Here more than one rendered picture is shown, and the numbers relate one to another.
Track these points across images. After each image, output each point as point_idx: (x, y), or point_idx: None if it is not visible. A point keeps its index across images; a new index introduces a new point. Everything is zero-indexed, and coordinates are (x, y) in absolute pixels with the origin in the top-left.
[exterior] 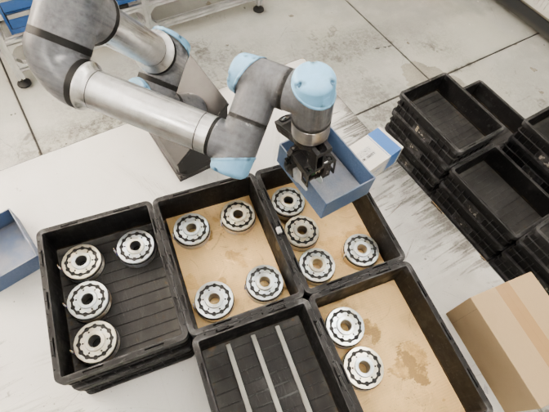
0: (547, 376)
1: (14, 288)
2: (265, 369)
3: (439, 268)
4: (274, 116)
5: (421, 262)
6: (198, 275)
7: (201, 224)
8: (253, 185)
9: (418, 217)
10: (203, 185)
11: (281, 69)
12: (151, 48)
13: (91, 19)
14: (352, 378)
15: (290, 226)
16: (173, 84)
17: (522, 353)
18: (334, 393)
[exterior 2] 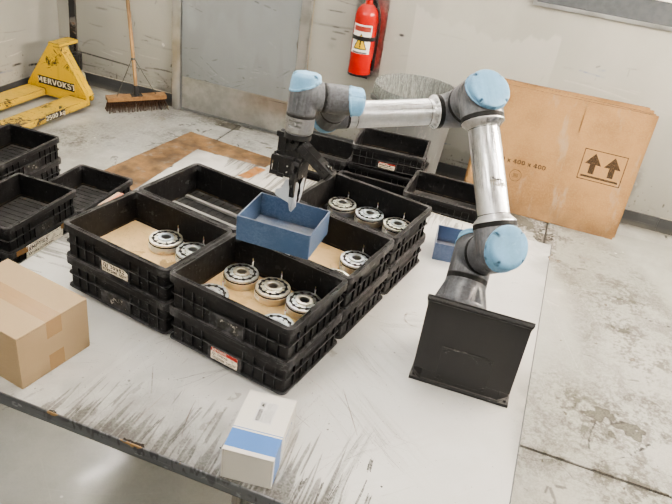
0: (0, 275)
1: (430, 244)
2: (233, 226)
3: (108, 378)
4: (420, 450)
5: (131, 375)
6: (322, 250)
7: (352, 263)
8: (338, 272)
9: (154, 418)
10: (374, 258)
11: (331, 84)
12: (475, 188)
13: (458, 93)
14: (171, 232)
15: (285, 286)
16: (467, 248)
17: (26, 280)
18: None
